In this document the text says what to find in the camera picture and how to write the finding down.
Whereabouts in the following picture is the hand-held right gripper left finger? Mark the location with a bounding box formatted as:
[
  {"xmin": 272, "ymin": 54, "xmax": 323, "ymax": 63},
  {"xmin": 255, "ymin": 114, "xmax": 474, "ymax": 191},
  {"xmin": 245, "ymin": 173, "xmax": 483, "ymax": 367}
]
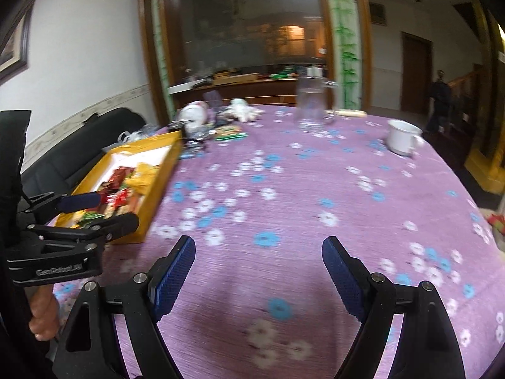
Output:
[{"xmin": 52, "ymin": 235, "xmax": 197, "ymax": 379}]

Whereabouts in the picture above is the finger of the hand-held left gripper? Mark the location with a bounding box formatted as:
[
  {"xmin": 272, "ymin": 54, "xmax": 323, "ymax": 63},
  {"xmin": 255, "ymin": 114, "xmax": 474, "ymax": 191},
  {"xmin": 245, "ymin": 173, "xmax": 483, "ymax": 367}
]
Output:
[
  {"xmin": 21, "ymin": 191, "xmax": 102, "ymax": 214},
  {"xmin": 27, "ymin": 212, "xmax": 140, "ymax": 245}
]

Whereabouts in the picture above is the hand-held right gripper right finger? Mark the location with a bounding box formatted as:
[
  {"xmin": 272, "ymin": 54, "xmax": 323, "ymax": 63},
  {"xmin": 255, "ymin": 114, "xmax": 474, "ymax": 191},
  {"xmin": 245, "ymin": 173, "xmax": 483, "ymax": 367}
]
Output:
[{"xmin": 321, "ymin": 236, "xmax": 466, "ymax": 379}]

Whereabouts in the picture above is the red candy black label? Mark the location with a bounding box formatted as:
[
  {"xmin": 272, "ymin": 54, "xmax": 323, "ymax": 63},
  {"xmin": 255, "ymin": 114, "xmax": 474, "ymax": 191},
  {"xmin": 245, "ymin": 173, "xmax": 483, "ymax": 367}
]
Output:
[{"xmin": 106, "ymin": 189, "xmax": 131, "ymax": 208}]

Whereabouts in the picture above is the dark red snack packet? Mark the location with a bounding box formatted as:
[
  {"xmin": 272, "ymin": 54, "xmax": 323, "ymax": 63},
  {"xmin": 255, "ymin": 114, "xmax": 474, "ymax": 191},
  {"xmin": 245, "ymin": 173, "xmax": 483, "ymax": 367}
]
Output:
[{"xmin": 110, "ymin": 167, "xmax": 135, "ymax": 184}]

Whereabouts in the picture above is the yellow cardboard box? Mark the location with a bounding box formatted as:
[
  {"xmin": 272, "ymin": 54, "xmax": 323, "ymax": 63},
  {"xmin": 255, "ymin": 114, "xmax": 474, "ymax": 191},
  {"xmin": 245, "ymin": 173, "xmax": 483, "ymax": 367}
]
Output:
[{"xmin": 51, "ymin": 130, "xmax": 184, "ymax": 244}]

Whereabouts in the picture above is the gold yellow snack packet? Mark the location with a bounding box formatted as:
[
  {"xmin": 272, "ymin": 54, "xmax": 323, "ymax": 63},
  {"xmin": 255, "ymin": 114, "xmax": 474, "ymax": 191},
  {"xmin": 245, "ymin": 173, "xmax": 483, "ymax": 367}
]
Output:
[{"xmin": 124, "ymin": 163, "xmax": 164, "ymax": 196}]

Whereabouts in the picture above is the person's left hand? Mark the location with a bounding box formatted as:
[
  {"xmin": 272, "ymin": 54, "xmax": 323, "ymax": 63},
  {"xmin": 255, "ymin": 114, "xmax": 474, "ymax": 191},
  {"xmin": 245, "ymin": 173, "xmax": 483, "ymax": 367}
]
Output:
[{"xmin": 28, "ymin": 284, "xmax": 60, "ymax": 341}]

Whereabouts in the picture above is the black sofa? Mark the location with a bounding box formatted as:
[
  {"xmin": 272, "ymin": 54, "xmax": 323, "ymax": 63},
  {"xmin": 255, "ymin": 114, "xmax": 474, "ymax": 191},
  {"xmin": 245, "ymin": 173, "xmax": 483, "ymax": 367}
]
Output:
[{"xmin": 20, "ymin": 106, "xmax": 148, "ymax": 222}]

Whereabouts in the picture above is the white plastic bag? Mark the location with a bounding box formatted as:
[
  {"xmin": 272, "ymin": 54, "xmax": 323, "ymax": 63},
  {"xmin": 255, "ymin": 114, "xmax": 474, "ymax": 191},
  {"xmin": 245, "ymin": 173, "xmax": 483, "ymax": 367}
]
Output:
[{"xmin": 116, "ymin": 130, "xmax": 146, "ymax": 145}]

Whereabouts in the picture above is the purple floral tablecloth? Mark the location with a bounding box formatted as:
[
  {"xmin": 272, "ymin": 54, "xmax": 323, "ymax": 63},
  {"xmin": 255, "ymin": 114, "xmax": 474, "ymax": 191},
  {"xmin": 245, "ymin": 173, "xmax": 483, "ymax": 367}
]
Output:
[{"xmin": 51, "ymin": 105, "xmax": 496, "ymax": 379}]

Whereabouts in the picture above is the clear plastic wrapper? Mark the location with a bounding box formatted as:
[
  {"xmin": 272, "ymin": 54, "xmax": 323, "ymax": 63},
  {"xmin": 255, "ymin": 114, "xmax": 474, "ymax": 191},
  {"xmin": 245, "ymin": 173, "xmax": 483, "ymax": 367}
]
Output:
[{"xmin": 185, "ymin": 126, "xmax": 216, "ymax": 143}]

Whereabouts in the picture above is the white round container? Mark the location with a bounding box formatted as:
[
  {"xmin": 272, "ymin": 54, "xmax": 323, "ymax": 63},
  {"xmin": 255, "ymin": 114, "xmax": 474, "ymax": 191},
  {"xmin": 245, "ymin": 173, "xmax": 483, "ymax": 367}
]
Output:
[{"xmin": 179, "ymin": 101, "xmax": 210, "ymax": 133}]

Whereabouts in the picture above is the green biscuit packet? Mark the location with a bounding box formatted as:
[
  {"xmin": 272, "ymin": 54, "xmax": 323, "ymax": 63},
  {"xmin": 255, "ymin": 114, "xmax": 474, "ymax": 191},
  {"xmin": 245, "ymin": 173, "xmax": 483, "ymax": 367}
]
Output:
[{"xmin": 214, "ymin": 123, "xmax": 248, "ymax": 141}]

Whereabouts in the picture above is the white ceramic cup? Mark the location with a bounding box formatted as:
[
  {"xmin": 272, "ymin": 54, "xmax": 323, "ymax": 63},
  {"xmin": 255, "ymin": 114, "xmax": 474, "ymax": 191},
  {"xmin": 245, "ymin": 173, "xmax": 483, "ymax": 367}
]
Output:
[{"xmin": 386, "ymin": 119, "xmax": 425, "ymax": 156}]

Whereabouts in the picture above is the white plush toy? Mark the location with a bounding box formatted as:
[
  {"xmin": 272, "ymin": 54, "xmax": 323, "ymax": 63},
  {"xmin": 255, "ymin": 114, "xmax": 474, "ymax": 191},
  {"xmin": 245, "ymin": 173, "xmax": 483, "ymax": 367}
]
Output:
[{"xmin": 227, "ymin": 99, "xmax": 263, "ymax": 122}]

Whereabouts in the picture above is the glass mug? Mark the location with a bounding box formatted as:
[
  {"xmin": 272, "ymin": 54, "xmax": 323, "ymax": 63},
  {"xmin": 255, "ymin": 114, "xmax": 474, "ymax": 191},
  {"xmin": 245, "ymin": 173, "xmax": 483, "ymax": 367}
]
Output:
[{"xmin": 295, "ymin": 74, "xmax": 340, "ymax": 133}]

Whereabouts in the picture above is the wooden counter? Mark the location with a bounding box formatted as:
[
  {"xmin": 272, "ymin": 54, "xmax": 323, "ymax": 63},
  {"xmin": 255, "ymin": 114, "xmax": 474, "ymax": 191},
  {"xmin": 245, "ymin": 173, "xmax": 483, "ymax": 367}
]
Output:
[{"xmin": 168, "ymin": 75, "xmax": 300, "ymax": 107}]

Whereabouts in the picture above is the brown wooden door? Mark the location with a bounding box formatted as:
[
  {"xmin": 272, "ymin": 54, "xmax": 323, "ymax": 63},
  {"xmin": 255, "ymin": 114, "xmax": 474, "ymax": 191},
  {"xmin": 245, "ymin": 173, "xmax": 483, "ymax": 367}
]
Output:
[{"xmin": 401, "ymin": 32, "xmax": 432, "ymax": 114}]

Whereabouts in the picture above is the wooden stair railing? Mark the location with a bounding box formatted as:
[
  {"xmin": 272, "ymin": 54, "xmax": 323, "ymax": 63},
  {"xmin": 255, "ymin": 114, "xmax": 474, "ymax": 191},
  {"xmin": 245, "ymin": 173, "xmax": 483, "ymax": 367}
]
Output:
[{"xmin": 448, "ymin": 69, "xmax": 484, "ymax": 127}]

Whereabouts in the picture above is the large glass partition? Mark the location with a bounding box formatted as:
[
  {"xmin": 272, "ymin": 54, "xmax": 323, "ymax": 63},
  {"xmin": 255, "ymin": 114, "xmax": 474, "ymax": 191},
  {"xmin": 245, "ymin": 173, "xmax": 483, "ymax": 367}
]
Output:
[{"xmin": 163, "ymin": 0, "xmax": 328, "ymax": 87}]

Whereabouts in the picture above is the bamboo painted panel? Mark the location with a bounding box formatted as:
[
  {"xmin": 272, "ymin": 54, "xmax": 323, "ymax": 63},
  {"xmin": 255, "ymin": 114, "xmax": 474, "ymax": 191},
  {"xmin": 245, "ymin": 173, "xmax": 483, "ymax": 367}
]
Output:
[{"xmin": 327, "ymin": 0, "xmax": 364, "ymax": 111}]

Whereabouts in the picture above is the framed wall picture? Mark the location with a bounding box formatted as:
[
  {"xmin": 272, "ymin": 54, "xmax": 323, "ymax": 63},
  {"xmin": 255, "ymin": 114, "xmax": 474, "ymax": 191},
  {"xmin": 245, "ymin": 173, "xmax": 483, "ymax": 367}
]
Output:
[{"xmin": 0, "ymin": 10, "xmax": 31, "ymax": 83}]

